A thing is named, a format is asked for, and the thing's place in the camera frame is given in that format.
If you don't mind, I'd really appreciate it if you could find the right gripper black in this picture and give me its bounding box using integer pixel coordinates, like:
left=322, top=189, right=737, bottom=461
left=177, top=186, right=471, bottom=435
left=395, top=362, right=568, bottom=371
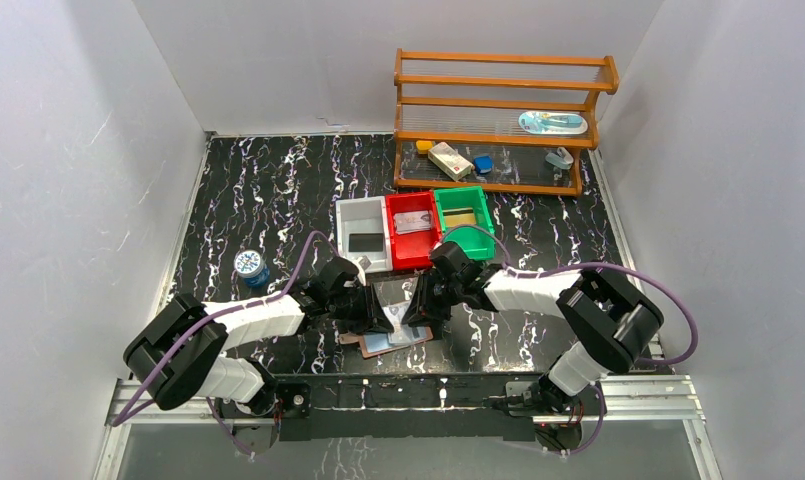
left=401, top=270, right=463, bottom=327

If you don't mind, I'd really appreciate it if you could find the brown leather card holder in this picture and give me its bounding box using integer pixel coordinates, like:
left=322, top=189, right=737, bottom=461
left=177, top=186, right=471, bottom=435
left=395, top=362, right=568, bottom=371
left=338, top=326, right=434, bottom=359

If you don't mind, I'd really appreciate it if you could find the grey numbered credit card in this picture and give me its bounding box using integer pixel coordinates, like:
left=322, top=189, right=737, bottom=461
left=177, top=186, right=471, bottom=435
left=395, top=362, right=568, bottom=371
left=393, top=210, right=434, bottom=235

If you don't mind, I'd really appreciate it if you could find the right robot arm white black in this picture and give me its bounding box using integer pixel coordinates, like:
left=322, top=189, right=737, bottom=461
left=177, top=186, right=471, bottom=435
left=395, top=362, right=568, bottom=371
left=400, top=242, right=664, bottom=414

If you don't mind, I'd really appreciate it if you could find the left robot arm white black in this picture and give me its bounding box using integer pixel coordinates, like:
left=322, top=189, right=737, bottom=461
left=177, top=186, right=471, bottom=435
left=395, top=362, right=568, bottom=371
left=123, top=257, right=394, bottom=416

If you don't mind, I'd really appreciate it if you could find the black card in white bin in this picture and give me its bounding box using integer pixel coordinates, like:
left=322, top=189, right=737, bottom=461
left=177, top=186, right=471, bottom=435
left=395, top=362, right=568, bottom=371
left=347, top=232, right=385, bottom=253

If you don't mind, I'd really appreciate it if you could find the gold card in green bin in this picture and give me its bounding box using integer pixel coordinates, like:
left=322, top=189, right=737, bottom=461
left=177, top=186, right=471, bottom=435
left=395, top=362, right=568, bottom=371
left=443, top=207, right=477, bottom=229

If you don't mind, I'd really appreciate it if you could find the red plastic bin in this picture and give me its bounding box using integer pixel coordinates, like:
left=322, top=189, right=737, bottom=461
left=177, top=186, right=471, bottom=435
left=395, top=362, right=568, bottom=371
left=385, top=191, right=441, bottom=270

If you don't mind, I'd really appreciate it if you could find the white plastic bin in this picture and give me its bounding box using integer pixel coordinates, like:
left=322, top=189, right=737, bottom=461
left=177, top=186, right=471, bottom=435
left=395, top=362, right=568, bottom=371
left=335, top=196, right=393, bottom=273

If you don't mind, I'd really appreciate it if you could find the green plastic bin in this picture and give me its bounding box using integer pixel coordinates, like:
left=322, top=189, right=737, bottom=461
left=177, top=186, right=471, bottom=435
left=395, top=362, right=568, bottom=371
left=433, top=186, right=495, bottom=260

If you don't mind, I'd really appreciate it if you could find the blue patterned can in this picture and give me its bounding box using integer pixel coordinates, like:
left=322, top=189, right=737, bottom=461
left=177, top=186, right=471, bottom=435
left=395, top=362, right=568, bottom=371
left=233, top=250, right=270, bottom=288

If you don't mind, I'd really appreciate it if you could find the white cardboard box on shelf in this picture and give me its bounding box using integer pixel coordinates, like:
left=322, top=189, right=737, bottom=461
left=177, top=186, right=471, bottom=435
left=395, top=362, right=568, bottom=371
left=427, top=142, right=474, bottom=182

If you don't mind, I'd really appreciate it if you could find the small blue block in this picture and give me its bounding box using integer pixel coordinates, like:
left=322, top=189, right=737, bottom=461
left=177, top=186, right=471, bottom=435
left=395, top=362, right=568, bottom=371
left=473, top=155, right=493, bottom=175

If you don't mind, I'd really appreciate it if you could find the small yellow block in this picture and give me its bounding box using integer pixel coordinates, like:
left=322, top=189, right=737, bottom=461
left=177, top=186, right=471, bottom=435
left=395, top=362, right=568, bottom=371
left=415, top=140, right=434, bottom=155

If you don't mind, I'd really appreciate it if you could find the wooden orange shelf rack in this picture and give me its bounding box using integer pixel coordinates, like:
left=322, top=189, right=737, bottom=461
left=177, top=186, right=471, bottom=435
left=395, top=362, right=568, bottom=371
left=393, top=49, right=620, bottom=197

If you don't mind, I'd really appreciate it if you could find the light blue tape dispenser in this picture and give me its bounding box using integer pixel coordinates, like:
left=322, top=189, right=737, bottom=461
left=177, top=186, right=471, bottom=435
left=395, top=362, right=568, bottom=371
left=545, top=147, right=574, bottom=170

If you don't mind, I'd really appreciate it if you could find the teal packaged tool on shelf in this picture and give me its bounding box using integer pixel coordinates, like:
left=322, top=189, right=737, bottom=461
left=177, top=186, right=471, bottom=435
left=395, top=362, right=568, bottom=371
left=518, top=111, right=588, bottom=136

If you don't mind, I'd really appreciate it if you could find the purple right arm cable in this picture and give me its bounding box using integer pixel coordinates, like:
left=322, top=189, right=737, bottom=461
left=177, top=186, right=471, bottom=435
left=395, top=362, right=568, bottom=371
left=438, top=223, right=700, bottom=458

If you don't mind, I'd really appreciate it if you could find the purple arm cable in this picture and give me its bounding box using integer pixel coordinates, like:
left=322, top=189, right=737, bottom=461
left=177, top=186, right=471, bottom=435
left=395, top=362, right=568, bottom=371
left=110, top=230, right=340, bottom=458
left=438, top=223, right=700, bottom=458

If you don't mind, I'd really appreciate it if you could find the black metal base frame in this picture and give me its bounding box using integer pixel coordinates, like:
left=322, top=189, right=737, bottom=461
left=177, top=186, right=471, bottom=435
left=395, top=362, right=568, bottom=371
left=212, top=372, right=608, bottom=456

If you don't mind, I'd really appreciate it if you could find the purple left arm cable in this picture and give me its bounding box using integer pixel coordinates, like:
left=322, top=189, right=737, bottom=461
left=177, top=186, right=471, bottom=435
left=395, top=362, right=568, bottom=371
left=110, top=230, right=340, bottom=458

